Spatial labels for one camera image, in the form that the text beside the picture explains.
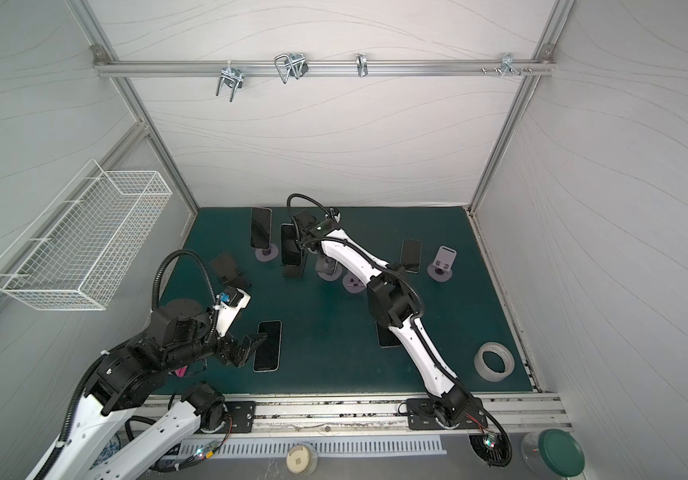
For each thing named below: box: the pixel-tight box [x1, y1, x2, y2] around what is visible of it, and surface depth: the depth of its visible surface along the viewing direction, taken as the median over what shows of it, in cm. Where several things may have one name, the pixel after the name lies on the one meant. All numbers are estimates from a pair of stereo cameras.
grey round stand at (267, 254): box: [255, 243, 279, 262], surface depth 109 cm
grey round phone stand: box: [427, 245, 457, 282], surface depth 100 cm
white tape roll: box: [474, 342, 515, 382], surface depth 82 cm
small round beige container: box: [286, 443, 319, 477], surface depth 61 cm
